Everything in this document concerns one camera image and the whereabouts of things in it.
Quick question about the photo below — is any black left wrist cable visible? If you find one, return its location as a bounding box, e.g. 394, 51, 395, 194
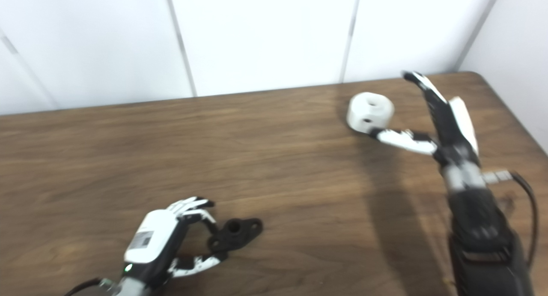
64, 278, 103, 296

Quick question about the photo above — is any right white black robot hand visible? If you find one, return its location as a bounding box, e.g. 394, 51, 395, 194
369, 71, 480, 166

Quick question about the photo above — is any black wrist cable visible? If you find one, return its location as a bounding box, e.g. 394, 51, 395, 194
484, 170, 539, 269
64, 278, 103, 296

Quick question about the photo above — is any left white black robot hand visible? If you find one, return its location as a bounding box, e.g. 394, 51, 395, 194
123, 197, 228, 284

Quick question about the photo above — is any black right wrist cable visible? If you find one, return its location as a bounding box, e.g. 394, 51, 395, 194
484, 170, 539, 269

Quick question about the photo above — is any black flanged holder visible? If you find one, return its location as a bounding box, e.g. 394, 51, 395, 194
208, 218, 263, 253

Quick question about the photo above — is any round white cylinder piece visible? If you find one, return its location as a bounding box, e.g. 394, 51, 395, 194
346, 92, 395, 135

